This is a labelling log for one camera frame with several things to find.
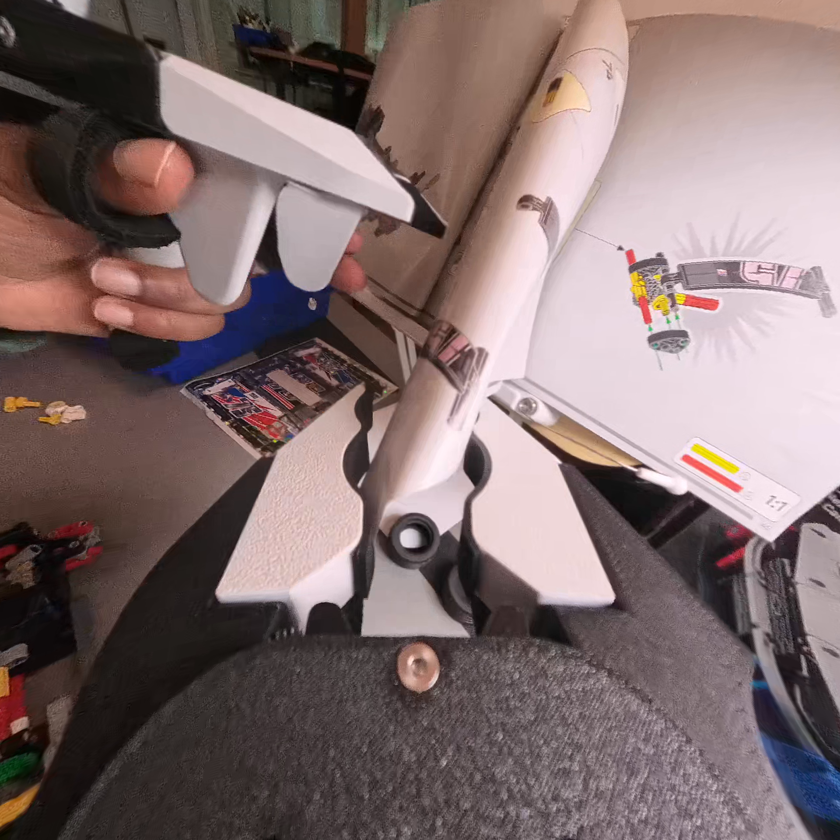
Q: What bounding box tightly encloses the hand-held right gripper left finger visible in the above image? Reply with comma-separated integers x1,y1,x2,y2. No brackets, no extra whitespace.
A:
215,384,379,634

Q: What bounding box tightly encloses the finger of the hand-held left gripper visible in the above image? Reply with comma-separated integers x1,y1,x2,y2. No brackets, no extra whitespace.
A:
157,52,448,240

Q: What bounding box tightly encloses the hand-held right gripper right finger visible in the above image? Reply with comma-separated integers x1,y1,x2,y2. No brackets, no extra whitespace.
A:
459,402,617,608

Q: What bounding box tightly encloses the lego car chassis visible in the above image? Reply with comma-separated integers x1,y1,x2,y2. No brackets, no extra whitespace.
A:
0,520,105,821

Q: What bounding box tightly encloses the instruction booklet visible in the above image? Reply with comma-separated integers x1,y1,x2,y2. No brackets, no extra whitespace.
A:
357,0,840,542

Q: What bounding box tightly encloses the person's left hand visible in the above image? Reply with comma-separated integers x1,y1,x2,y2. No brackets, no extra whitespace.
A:
0,125,368,342

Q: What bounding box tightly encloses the dark background desk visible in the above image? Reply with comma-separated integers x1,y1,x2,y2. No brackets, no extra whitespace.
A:
246,42,375,126

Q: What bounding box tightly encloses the black rubber tire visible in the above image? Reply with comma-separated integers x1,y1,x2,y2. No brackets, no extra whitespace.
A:
388,513,439,567

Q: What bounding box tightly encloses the white book stand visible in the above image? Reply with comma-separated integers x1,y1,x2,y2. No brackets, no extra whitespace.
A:
489,379,690,496

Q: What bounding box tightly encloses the colourful sticker sheet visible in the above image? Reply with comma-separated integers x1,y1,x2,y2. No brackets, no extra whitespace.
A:
182,338,399,459

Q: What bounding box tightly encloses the blue plastic bin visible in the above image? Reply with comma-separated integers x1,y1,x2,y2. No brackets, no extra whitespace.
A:
147,269,337,385

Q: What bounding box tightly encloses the pile of yellow white pieces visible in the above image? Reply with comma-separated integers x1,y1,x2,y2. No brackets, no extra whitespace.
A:
3,395,88,425

